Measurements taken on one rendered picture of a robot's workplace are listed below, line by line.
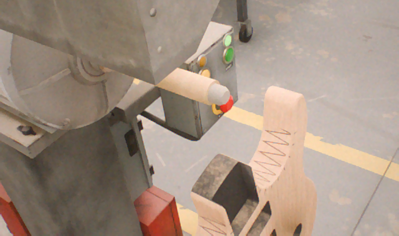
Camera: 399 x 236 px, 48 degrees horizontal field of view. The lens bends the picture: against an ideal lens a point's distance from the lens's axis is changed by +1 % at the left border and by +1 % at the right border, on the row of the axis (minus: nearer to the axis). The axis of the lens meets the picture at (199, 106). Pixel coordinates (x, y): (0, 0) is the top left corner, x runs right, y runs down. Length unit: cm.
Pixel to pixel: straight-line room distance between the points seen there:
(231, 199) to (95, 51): 25
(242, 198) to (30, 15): 31
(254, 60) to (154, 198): 176
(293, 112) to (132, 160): 65
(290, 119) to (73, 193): 56
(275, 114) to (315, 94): 203
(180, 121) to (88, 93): 33
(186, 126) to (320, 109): 160
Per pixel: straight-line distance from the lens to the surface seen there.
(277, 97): 57
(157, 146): 234
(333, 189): 210
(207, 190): 49
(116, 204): 112
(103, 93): 71
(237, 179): 52
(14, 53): 62
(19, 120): 82
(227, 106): 96
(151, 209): 126
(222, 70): 95
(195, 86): 54
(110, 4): 32
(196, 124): 94
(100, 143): 99
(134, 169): 117
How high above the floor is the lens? 158
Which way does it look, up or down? 38 degrees down
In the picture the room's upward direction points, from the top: 8 degrees counter-clockwise
